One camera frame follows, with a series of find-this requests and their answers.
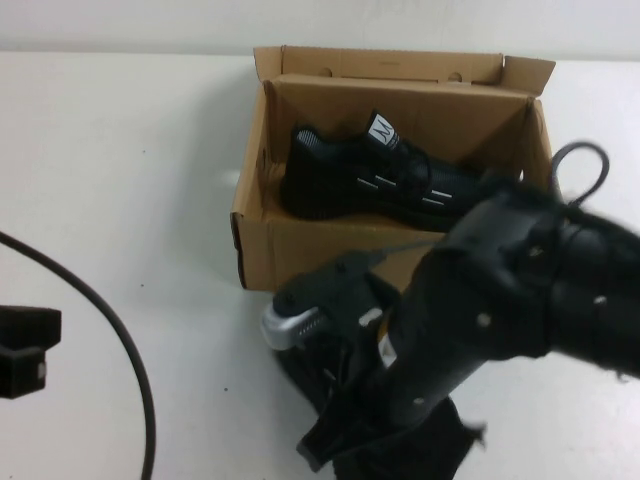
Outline grey right arm cable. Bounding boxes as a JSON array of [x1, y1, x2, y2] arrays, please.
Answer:
[[548, 142, 612, 216]]

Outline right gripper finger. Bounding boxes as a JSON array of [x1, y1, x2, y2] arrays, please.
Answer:
[[297, 399, 401, 466]]

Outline brown cardboard shoe box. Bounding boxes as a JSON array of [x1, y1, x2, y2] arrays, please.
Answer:
[[228, 44, 572, 301]]

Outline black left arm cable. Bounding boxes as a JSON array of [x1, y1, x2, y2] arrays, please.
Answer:
[[0, 229, 159, 480]]

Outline black mesh sneaker white stripes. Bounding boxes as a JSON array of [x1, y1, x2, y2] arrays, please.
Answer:
[[282, 107, 484, 234], [272, 344, 481, 480]]

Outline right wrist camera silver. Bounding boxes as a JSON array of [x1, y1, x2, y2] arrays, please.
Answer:
[[259, 252, 386, 352]]

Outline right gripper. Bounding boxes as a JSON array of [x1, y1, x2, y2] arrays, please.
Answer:
[[379, 194, 557, 417]]

